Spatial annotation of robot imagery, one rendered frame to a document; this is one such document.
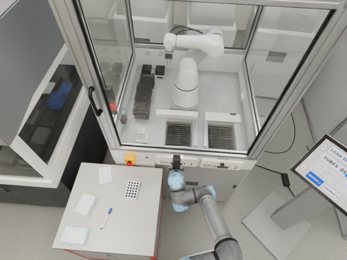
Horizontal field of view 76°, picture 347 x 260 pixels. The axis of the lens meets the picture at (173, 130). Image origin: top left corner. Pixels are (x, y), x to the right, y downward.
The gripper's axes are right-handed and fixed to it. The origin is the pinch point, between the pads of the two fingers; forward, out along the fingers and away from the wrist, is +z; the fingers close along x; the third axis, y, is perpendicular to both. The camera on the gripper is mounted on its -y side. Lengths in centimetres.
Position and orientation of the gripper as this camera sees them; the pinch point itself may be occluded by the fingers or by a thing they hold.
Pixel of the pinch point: (176, 166)
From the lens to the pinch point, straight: 144.7
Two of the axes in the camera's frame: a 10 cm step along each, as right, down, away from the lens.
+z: 0.2, 0.1, 10.0
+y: -0.7, 10.0, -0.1
